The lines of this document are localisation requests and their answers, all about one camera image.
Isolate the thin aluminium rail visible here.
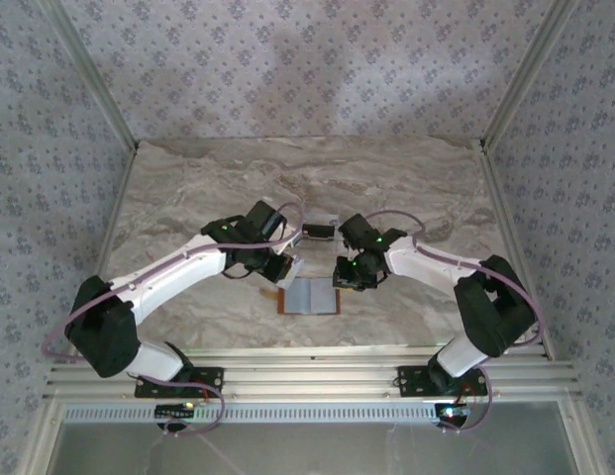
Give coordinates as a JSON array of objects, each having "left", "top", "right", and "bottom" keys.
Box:
[{"left": 80, "top": 344, "right": 547, "bottom": 365}]

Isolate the aluminium side rail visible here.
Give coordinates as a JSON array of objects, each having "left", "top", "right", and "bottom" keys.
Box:
[
  {"left": 478, "top": 141, "right": 557, "bottom": 358},
  {"left": 66, "top": 146, "right": 141, "bottom": 350}
]

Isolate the grey metal panel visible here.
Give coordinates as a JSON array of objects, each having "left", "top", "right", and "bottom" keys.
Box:
[{"left": 52, "top": 401, "right": 581, "bottom": 475}]

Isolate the brown leather card holder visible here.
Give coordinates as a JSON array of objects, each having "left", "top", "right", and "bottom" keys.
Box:
[{"left": 259, "top": 276, "right": 342, "bottom": 317}]

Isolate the aluminium frame post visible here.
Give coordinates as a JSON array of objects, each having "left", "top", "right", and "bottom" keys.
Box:
[
  {"left": 480, "top": 0, "right": 581, "bottom": 147},
  {"left": 38, "top": 0, "right": 141, "bottom": 150}
]

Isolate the wide aluminium base rail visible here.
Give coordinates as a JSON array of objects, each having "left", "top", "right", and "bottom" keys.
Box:
[{"left": 43, "top": 360, "right": 583, "bottom": 404}]

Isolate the small circuit board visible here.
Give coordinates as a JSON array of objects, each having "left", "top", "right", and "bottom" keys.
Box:
[
  {"left": 435, "top": 402, "right": 472, "bottom": 423},
  {"left": 154, "top": 402, "right": 197, "bottom": 420}
]

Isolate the grey slotted cable duct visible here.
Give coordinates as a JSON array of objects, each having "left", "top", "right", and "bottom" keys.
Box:
[{"left": 62, "top": 402, "right": 440, "bottom": 425}]

